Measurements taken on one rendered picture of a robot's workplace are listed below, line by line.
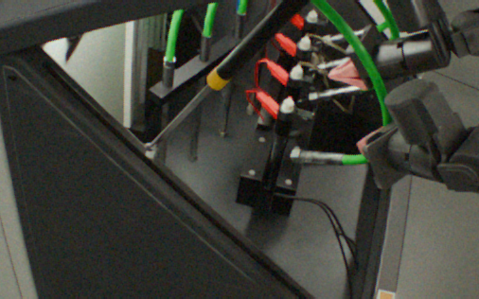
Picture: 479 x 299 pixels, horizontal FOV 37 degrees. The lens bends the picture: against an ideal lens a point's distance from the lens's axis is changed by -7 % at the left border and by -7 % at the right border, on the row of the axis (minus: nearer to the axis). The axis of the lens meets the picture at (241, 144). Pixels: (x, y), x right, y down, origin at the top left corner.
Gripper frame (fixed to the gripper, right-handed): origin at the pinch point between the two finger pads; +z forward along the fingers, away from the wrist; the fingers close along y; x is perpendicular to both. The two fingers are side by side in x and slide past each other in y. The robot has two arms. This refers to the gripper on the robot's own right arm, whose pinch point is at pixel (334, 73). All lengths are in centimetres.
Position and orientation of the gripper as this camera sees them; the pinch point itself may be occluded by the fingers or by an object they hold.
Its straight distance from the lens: 115.6
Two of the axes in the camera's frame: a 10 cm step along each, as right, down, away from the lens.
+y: -5.2, -7.7, -3.7
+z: -7.1, 1.4, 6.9
